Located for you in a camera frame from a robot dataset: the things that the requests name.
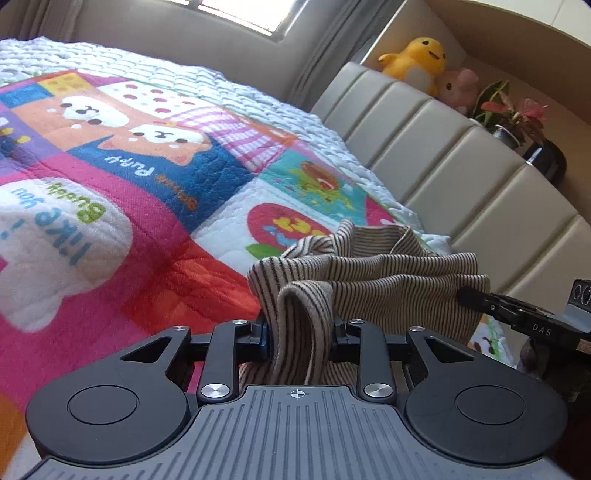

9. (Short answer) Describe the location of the pink plush toy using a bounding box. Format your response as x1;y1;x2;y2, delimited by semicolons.
436;67;481;116

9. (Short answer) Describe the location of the black round pot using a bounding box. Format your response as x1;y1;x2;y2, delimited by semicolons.
523;138;568;188

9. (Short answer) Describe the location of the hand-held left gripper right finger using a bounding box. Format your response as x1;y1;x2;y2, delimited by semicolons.
333;318;476;403

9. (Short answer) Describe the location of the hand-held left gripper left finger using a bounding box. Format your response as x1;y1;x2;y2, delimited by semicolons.
121;319;270;405

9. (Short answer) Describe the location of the colourful printed quilt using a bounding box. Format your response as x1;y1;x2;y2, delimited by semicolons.
0;36;513;472

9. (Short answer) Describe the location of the beige padded headboard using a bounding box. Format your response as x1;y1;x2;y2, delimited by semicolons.
310;62;591;319

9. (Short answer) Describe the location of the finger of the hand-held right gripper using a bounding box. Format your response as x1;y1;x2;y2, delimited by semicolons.
457;287;550;329

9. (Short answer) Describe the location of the striped beige garment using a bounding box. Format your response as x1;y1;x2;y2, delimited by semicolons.
247;219;491;385

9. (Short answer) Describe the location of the yellow duck plush toy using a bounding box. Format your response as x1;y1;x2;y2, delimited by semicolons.
378;37;448;97

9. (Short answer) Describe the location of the window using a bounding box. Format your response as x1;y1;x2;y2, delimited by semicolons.
185;0;306;41

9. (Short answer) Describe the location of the grey curtain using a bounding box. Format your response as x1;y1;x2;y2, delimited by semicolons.
283;0;411;112

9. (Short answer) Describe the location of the potted plant with red leaves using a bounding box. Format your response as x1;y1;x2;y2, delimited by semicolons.
472;79;550;149

